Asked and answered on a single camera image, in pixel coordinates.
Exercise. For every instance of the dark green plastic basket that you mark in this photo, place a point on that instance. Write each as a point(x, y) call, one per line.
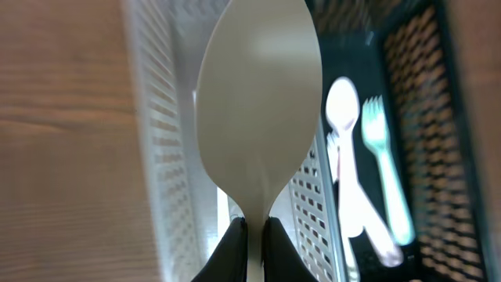
point(402, 52)

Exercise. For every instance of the mint green plastic fork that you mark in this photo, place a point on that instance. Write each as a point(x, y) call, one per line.
point(377, 139)

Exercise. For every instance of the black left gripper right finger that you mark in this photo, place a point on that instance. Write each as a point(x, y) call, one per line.
point(282, 263)

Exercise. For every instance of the clear plastic basket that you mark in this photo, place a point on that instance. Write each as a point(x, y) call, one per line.
point(167, 42)

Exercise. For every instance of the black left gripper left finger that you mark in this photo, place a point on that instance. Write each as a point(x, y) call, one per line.
point(228, 262)

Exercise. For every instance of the white plastic spoon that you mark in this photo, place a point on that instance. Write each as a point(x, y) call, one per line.
point(258, 99)
point(342, 112)

